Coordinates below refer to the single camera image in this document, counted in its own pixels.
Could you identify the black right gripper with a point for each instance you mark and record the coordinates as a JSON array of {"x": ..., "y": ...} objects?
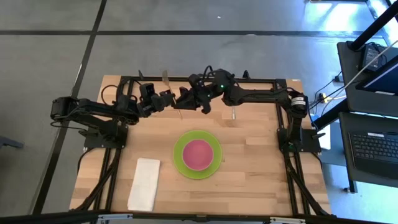
[{"x": 202, "y": 96}]

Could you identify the yellow power plug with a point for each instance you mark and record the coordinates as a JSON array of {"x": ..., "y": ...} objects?
[{"x": 325, "y": 99}]

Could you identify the black laptop keyboard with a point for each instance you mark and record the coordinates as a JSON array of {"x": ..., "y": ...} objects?
[{"x": 373, "y": 149}]

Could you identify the black diagonal bar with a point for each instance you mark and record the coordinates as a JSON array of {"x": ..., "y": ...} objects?
[{"x": 332, "y": 114}]

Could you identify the black aluminium table frame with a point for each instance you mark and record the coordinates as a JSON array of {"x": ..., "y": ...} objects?
[{"x": 258, "y": 80}]

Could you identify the black aluminium crossbar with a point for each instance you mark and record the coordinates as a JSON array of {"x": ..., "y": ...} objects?
[{"x": 199, "y": 217}]

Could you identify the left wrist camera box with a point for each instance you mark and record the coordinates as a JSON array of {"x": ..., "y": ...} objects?
[{"x": 146, "y": 90}]

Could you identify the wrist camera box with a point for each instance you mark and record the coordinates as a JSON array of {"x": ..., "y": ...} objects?
[
  {"x": 146, "y": 90},
  {"x": 195, "y": 80}
]

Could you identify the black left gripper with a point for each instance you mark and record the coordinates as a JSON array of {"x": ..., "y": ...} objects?
[{"x": 150, "y": 105}]

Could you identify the black diagonal pole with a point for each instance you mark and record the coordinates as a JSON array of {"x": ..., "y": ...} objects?
[{"x": 373, "y": 27}]

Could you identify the silver metal spoon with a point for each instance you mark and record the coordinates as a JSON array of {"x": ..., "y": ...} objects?
[{"x": 234, "y": 113}]

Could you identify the black power adapter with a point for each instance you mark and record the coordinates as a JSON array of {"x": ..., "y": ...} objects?
[{"x": 371, "y": 56}]

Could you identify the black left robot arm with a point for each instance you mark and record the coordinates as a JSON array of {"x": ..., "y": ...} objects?
[{"x": 93, "y": 109}]

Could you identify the pink plastic bowl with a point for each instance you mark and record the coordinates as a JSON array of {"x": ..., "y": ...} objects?
[{"x": 197, "y": 155}]

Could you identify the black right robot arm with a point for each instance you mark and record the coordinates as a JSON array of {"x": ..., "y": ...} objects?
[{"x": 261, "y": 95}]

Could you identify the grey chair base leg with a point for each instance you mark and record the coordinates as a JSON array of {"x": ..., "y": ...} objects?
[{"x": 9, "y": 142}]

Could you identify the silver crossbar bracket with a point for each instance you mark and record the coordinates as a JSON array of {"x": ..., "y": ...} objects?
[
  {"x": 286, "y": 220},
  {"x": 115, "y": 216}
]

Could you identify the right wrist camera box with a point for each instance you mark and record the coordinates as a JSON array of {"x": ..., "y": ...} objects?
[{"x": 195, "y": 80}]

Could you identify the dark computer screen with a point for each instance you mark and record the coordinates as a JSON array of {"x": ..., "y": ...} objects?
[{"x": 385, "y": 81}]

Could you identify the white folded napkin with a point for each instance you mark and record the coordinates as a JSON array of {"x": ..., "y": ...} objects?
[{"x": 143, "y": 183}]

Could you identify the white flat object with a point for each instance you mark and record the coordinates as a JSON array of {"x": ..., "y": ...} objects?
[{"x": 326, "y": 141}]

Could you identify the green plastic plate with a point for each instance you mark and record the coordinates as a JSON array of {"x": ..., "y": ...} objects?
[{"x": 178, "y": 161}]

